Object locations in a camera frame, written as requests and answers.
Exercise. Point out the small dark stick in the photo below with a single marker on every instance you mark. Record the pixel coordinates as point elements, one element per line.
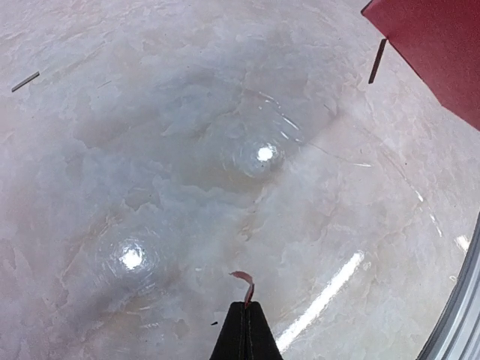
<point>377,60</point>
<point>25,81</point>

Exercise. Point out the front aluminium rail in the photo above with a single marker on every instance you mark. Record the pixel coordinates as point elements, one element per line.
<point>456,333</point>

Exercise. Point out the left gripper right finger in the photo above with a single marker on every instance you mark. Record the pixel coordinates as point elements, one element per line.
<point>259,341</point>

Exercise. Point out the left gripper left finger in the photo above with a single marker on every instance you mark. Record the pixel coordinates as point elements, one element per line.
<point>231,341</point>

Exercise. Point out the red paper box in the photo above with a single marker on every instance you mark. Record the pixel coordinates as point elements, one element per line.
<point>439,40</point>

